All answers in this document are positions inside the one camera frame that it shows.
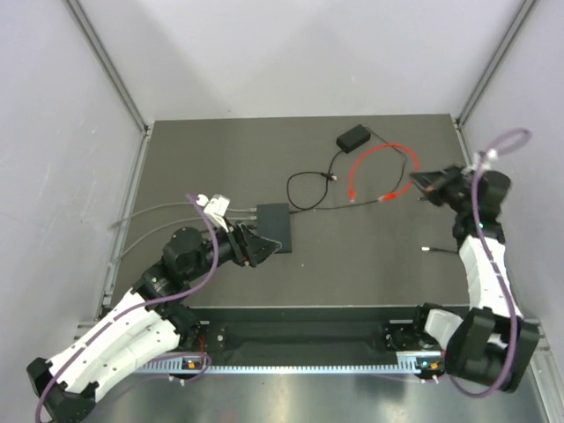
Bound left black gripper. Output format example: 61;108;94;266
186;216;282;282

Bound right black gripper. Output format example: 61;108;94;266
408;163;474;214

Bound black network switch box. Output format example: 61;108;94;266
256;203;293;254

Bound red ethernet cable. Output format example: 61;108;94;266
347;143;420;204

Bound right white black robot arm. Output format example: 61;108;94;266
410;165;540;395

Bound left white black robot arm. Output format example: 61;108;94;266
26;223;281;422

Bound black power adapter brick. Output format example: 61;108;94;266
336;124;371;154

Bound thin black power cord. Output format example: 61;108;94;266
286;130;408;215

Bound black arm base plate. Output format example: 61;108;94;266
191;306;437;351

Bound aluminium frame rail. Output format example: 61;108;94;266
74;317;552;357

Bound grey slotted cable duct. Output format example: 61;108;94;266
136;351;443;375

